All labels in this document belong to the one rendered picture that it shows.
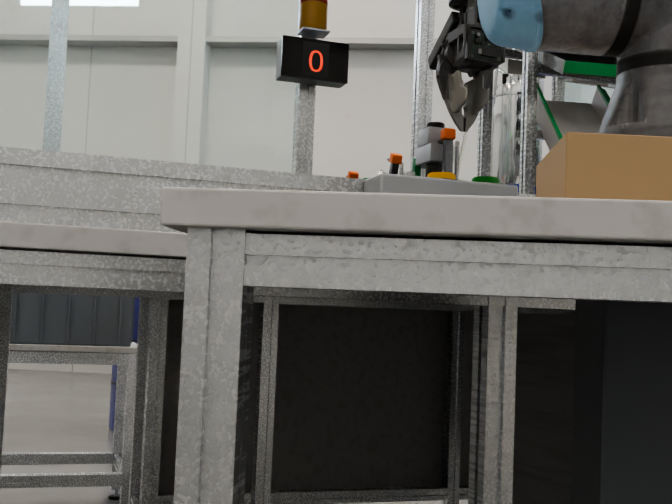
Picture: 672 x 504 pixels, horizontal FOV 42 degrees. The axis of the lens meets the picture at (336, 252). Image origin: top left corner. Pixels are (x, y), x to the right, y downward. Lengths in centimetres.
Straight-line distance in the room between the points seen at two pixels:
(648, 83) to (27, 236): 71
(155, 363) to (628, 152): 185
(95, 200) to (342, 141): 843
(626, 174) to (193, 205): 40
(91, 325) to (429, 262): 260
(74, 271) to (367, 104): 860
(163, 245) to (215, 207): 44
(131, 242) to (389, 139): 849
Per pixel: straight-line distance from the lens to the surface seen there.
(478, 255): 67
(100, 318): 321
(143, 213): 119
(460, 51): 139
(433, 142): 149
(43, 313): 320
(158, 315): 252
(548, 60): 165
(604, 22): 95
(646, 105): 94
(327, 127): 961
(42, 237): 110
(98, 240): 110
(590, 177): 85
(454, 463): 317
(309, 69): 156
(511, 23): 93
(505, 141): 245
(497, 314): 126
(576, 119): 172
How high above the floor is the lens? 77
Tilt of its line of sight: 4 degrees up
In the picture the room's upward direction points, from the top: 2 degrees clockwise
